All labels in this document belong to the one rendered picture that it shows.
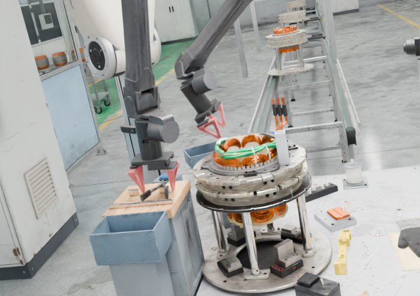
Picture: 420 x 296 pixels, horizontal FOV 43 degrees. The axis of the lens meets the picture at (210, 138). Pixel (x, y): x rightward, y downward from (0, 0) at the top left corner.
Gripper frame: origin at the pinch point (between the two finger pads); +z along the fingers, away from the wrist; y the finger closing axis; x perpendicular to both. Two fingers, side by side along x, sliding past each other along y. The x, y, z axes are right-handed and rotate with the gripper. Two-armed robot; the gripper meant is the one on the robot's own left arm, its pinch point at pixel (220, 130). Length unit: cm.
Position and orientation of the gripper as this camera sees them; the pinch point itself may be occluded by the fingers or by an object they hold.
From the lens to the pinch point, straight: 179.0
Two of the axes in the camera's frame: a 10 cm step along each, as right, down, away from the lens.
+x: -8.0, 4.2, 4.4
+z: 5.7, 7.7, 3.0
